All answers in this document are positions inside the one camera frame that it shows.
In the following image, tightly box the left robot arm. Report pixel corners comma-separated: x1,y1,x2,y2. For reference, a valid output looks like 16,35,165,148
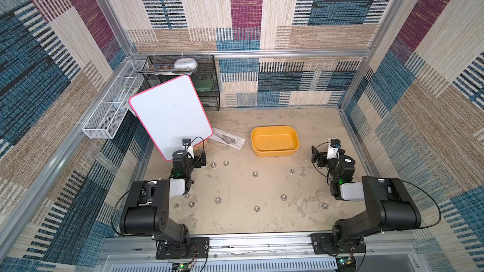
119,150,209,261

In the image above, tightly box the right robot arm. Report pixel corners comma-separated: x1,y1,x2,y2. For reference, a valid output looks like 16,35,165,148
311,139,422,256

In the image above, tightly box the yellow plastic storage box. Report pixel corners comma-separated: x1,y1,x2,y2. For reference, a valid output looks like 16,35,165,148
251,125,300,157

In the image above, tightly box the wooden whiteboard easel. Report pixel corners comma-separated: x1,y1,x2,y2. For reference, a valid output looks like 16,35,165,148
197,140,208,152

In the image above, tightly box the pink framed whiteboard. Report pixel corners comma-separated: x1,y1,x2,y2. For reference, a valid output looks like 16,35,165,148
129,75,213,161

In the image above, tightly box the white round device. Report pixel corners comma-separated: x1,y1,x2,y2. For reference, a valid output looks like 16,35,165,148
173,58,198,71

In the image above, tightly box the black mesh shelf rack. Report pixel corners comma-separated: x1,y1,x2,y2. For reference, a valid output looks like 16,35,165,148
140,55,221,111

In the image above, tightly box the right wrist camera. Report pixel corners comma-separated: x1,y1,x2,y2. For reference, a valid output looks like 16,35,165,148
326,139,340,159

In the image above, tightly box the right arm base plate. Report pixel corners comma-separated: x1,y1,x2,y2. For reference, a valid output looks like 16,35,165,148
310,232,366,257

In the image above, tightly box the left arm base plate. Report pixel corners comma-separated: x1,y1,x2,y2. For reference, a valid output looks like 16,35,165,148
155,237,210,260

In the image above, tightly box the white wire basket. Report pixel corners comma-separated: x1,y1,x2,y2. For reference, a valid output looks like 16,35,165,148
82,59,146,139

